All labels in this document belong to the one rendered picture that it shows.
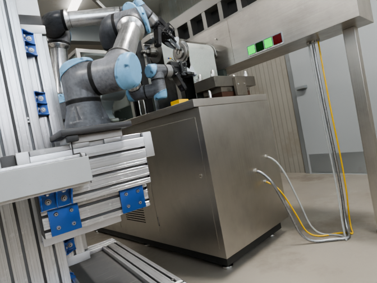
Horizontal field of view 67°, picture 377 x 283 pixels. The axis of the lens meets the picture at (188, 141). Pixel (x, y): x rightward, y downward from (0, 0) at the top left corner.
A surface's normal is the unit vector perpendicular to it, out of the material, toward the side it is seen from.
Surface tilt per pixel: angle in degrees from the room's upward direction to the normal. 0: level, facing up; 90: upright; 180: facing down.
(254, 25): 90
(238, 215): 90
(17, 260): 90
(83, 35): 90
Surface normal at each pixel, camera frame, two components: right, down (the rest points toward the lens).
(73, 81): -0.11, 0.07
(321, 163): -0.81, 0.17
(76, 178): 0.55, -0.08
